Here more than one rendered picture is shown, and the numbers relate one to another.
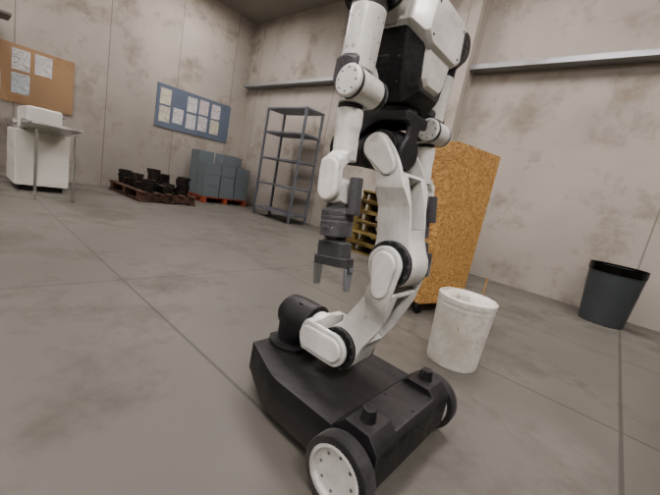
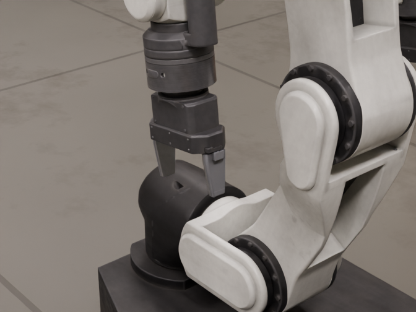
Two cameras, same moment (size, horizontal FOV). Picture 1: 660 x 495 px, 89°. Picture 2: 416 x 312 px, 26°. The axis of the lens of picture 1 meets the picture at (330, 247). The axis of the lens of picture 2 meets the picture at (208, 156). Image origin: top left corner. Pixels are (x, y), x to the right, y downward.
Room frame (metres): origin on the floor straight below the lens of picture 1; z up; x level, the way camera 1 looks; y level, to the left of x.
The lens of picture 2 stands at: (-0.16, -0.23, 1.11)
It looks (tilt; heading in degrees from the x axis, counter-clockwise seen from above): 27 degrees down; 10
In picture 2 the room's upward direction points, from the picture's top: straight up
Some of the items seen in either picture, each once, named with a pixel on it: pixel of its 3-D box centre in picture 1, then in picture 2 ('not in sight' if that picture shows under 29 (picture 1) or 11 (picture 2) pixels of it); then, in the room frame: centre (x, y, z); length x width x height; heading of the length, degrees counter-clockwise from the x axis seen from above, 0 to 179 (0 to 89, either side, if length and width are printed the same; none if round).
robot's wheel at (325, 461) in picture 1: (338, 471); not in sight; (0.74, -0.13, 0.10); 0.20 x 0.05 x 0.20; 50
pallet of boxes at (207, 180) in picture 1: (219, 178); not in sight; (7.32, 2.65, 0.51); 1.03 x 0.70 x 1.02; 140
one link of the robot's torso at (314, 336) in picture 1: (338, 338); (260, 252); (1.12, -0.09, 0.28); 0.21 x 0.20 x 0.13; 50
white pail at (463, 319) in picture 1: (462, 319); not in sight; (1.73, -0.78, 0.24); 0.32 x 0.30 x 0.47; 140
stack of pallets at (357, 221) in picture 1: (400, 229); not in sight; (4.51, -0.88, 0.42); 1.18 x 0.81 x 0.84; 50
